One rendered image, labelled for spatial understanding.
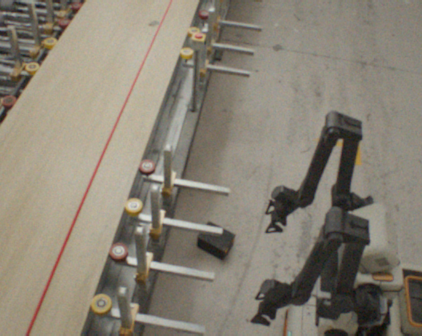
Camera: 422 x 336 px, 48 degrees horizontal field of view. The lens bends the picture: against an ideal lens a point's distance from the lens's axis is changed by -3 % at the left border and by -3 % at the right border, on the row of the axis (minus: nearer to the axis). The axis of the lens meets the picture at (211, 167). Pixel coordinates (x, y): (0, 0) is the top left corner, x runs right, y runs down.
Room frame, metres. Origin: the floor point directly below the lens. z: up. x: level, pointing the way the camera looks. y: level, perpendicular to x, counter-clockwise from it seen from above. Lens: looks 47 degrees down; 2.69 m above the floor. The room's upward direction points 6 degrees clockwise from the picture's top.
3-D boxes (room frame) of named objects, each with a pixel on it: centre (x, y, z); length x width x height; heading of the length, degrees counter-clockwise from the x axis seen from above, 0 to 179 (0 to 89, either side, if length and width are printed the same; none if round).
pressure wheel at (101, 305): (0.85, 0.37, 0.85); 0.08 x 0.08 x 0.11
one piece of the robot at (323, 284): (1.03, -0.54, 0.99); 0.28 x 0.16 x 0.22; 176
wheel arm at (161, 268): (1.09, 0.16, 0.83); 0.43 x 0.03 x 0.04; 86
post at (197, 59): (2.29, 0.15, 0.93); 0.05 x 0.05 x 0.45; 86
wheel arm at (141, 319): (0.84, 0.17, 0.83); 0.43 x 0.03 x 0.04; 86
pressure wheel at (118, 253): (1.10, 0.35, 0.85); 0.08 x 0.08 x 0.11
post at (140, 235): (1.06, 0.24, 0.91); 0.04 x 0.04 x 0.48; 86
